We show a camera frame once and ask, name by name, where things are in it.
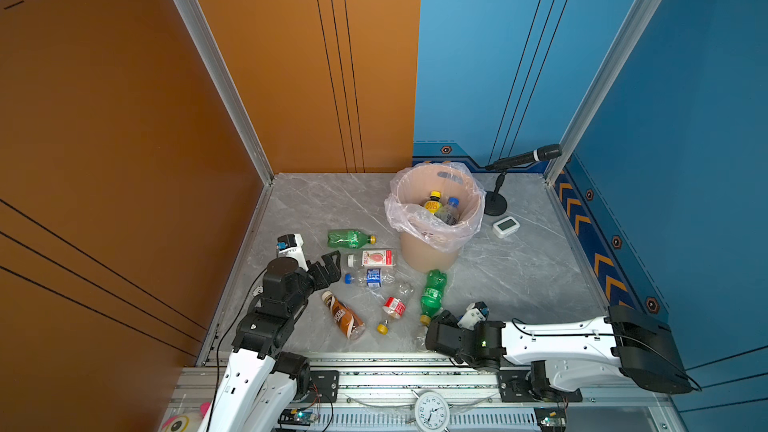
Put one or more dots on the brown coffee bottle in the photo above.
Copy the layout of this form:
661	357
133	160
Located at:
351	325

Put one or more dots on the white analog clock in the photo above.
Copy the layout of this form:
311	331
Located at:
432	412

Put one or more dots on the clear red label bottle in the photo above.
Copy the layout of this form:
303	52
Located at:
395	306

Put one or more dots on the green circuit board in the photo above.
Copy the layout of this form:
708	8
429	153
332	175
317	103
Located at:
298	417

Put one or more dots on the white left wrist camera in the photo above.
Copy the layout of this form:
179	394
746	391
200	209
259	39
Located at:
291	245

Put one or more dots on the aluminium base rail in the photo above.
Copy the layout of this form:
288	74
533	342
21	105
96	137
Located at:
378	392

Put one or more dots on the aluminium corner post left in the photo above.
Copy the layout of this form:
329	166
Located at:
203	38

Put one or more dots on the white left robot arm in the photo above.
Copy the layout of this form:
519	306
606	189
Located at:
261	379

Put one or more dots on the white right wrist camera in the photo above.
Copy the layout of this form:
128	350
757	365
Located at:
475	313

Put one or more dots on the green sprite bottle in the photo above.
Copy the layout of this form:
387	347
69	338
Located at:
349	239
432	296

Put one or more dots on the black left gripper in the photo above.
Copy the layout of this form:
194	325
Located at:
332	271

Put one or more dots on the red white label bottle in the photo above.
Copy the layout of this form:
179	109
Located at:
372	258

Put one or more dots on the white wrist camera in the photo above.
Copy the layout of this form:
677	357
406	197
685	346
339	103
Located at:
475	313
291	245

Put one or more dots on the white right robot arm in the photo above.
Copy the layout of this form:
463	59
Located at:
562	358

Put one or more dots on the yellow green tea bottle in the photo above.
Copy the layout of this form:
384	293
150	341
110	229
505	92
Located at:
433	204

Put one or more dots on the black microphone stand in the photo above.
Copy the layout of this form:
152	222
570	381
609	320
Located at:
495	202

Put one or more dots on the clear blue label bottle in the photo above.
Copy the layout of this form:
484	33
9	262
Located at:
372	278

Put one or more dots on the aluminium corner post right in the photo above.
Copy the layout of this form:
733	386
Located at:
631	30

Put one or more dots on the aluminium corner post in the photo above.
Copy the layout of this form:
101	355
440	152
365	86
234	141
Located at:
203	38
631	30

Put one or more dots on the pepsi blue cap bottle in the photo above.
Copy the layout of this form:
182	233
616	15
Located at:
449	213

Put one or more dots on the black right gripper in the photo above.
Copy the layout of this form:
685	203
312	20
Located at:
441	320

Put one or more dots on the black microphone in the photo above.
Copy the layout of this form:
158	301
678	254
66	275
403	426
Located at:
542	154

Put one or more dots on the beige waste bin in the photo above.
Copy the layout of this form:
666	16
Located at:
432	234

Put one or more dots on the white digital clock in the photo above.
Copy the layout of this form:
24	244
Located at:
505	226

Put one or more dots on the pink plush toy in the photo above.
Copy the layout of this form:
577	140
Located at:
188	421

